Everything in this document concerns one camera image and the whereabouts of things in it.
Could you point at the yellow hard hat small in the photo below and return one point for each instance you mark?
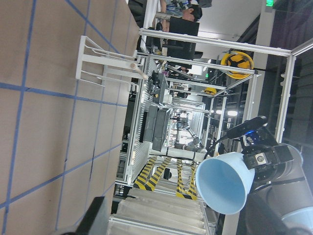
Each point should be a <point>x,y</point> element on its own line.
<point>210,91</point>

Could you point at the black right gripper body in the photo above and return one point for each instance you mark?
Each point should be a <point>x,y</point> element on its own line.
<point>281,174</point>

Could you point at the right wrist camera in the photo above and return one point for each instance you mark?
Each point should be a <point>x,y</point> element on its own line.
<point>246,127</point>

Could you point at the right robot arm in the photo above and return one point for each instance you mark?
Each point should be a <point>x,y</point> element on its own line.
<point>280,201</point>

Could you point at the seated person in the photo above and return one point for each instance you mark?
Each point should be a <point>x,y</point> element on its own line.
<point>182,9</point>

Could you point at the white wire cup rack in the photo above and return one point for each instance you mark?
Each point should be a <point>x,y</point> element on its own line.
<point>113,64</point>

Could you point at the light blue plastic cup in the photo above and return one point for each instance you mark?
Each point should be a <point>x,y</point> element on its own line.
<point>224,182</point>

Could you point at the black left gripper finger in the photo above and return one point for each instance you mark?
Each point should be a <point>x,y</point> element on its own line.
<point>95,220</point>

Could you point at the yellow hard hat large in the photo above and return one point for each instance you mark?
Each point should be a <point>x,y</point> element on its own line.
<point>237,59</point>

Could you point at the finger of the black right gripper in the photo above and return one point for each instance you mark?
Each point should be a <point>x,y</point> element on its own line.
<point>257,156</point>

